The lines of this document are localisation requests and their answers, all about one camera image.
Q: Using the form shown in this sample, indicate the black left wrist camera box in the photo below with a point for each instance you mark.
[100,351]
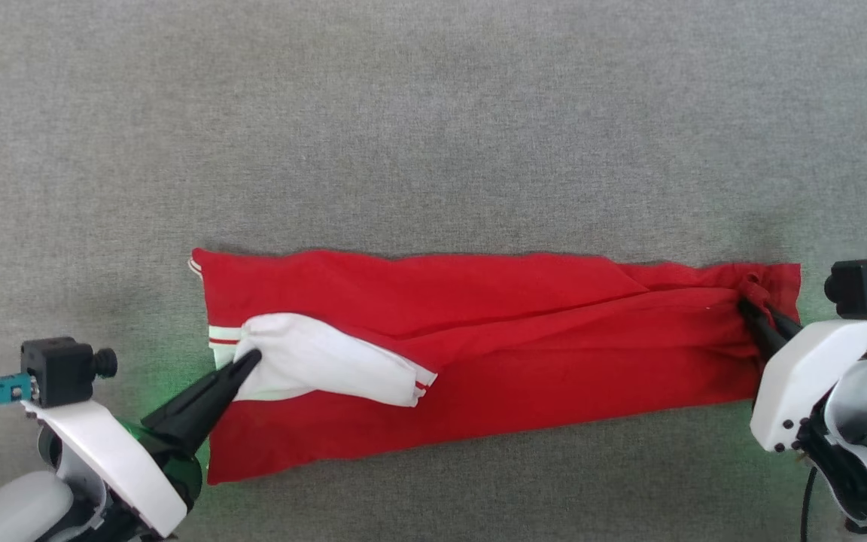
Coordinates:
[61,369]

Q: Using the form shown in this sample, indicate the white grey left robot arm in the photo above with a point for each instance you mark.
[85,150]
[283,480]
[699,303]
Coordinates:
[4,512]

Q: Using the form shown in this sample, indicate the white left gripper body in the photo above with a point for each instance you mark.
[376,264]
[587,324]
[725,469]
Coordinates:
[114,459]

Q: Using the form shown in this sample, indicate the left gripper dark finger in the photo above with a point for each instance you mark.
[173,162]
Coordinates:
[215,410]
[185,410]

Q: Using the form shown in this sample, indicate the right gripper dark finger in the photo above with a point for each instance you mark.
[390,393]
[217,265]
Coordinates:
[786,324]
[759,327]

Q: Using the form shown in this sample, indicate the red white sports garment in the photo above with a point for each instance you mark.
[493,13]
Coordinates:
[479,301]

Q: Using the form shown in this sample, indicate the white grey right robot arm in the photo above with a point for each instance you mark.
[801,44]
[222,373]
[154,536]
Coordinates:
[862,452]

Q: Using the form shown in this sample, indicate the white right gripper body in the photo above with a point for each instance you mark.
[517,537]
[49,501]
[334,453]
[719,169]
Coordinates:
[795,391]

